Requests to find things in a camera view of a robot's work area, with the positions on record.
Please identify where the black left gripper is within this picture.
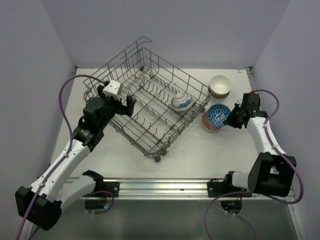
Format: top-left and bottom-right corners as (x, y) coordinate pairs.
(97, 85), (135, 130)

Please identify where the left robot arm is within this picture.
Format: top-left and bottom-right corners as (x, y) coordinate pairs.
(15, 86), (136, 231)

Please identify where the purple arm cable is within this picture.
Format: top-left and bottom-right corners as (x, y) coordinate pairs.
(204, 89), (305, 240)
(14, 74), (108, 240)

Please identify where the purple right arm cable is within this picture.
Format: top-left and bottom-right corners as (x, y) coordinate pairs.
(204, 89), (305, 240)

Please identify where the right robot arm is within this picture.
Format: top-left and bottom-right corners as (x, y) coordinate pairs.
(222, 93), (297, 197)

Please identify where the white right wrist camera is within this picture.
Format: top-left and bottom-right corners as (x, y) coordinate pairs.
(249, 91), (259, 95)

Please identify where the red lattice bowl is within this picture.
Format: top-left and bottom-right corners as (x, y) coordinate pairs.
(207, 104), (231, 128)

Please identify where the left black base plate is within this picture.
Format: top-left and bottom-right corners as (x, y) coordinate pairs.
(94, 181), (120, 198)

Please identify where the plain white bowl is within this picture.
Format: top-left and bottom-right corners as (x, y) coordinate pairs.
(210, 96), (226, 102)

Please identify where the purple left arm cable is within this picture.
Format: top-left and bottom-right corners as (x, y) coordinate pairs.
(14, 74), (108, 240)

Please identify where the grey wire dish rack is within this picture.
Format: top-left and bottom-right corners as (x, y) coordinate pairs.
(91, 36), (209, 162)

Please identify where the blue floral white bowl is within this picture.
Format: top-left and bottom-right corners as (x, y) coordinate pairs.
(172, 92), (194, 112)

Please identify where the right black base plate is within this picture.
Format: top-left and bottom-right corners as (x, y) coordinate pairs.
(206, 178), (252, 198)

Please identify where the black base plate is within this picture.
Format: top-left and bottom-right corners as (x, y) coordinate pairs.
(94, 181), (120, 198)
(206, 178), (252, 198)

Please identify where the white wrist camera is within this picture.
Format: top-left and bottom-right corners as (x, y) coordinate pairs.
(249, 91), (259, 95)
(102, 80), (122, 98)

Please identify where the blue zigzag bowl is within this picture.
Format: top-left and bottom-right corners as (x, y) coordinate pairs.
(201, 111), (221, 129)

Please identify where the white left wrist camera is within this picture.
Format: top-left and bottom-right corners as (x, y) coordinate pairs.
(102, 80), (122, 98)

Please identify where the aluminium mounting rail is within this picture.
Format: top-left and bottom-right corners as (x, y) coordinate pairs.
(34, 177), (293, 201)

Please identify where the red dotted pattern bowl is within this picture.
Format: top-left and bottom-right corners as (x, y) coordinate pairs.
(208, 86), (230, 98)

